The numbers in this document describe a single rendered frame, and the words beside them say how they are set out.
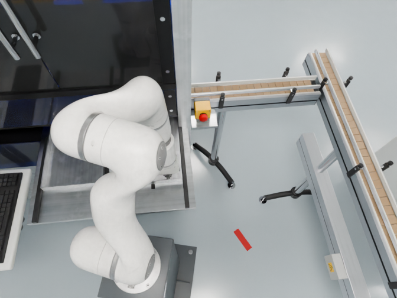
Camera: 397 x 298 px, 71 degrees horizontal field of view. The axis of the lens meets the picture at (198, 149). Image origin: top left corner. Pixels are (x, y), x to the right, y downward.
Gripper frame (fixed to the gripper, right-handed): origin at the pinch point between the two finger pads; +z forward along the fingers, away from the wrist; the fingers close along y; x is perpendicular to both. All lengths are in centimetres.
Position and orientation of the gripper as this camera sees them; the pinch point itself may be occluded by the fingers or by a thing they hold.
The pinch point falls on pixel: (168, 174)
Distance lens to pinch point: 123.2
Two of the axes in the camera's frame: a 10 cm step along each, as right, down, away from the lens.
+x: 1.1, 8.9, -4.5
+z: -0.3, 4.5, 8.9
